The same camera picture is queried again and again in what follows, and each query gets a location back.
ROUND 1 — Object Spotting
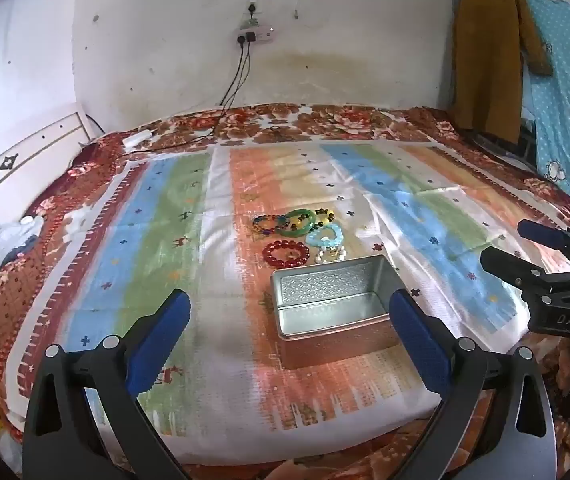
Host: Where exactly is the white power strip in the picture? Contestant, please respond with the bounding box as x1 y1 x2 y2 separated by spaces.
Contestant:
235 27 274 44

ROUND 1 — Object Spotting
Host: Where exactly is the blue rabbit print curtain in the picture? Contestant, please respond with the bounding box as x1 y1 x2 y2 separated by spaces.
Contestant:
515 0 570 211

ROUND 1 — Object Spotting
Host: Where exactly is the white charger block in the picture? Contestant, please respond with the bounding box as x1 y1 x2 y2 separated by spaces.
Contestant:
124 130 153 149

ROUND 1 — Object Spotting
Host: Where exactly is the green jade bangle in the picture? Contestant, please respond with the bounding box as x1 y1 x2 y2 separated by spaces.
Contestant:
279 208 316 237

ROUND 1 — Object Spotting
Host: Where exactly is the light blue bead bracelet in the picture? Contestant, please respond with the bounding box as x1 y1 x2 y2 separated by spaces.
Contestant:
306 223 344 250

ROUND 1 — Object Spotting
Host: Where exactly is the white pearl bracelet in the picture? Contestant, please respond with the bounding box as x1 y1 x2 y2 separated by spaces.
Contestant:
313 246 348 264

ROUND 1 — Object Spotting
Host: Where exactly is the multicolour bead bracelet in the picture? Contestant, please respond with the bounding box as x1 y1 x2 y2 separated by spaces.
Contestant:
252 214 290 235

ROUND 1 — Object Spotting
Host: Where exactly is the red bead bracelet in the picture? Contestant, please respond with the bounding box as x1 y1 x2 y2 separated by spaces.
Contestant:
263 241 310 267

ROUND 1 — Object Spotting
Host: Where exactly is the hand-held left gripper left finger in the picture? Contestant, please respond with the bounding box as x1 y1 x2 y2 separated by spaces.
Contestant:
22 288 192 480

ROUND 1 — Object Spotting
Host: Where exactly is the striped colourful mat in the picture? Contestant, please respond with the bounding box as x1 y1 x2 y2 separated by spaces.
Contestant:
2 140 570 453

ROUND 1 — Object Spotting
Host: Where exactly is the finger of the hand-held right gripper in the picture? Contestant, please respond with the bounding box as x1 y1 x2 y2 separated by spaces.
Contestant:
517 219 570 271
480 246 546 293

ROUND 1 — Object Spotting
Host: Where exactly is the brown hanging garment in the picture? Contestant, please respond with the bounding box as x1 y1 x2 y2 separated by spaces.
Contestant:
452 0 553 143

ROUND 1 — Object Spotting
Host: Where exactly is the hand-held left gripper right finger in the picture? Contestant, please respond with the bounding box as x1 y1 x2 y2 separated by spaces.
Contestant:
389 288 558 480

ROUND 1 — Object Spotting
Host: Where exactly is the white headboard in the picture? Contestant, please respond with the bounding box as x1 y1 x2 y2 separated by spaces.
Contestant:
0 101 103 221

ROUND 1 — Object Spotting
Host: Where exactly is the silver metal tin box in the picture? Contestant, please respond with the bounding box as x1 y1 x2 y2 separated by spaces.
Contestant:
271 254 403 370

